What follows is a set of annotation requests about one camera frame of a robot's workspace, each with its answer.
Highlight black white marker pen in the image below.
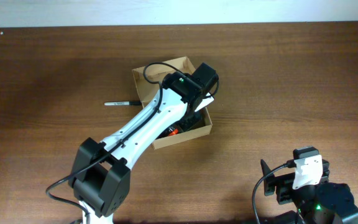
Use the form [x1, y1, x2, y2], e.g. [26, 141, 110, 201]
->
[104, 101, 142, 106]

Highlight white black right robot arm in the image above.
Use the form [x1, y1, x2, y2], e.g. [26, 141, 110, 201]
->
[257, 160, 358, 224]

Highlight brown cardboard box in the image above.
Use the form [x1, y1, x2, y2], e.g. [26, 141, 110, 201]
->
[132, 57, 213, 149]

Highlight black right camera cable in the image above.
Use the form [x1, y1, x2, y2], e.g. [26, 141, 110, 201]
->
[251, 159, 298, 224]

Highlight black camera cable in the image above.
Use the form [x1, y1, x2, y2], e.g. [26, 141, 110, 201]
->
[45, 62, 220, 224]
[251, 159, 298, 224]

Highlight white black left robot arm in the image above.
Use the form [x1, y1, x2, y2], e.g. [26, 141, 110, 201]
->
[68, 63, 219, 223]

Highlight black left camera cable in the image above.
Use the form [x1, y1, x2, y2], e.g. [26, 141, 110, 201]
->
[45, 62, 220, 224]

